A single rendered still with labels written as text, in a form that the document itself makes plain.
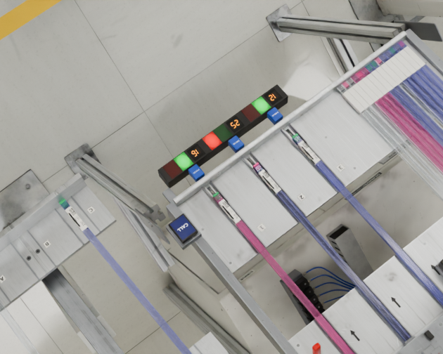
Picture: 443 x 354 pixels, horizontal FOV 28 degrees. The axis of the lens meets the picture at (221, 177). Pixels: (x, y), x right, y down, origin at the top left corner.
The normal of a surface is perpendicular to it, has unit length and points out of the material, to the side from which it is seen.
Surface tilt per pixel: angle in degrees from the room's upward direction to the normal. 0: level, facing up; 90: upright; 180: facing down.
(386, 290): 42
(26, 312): 0
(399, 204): 0
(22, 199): 0
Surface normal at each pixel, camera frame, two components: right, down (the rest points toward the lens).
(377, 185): 0.39, 0.20
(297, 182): -0.04, -0.38
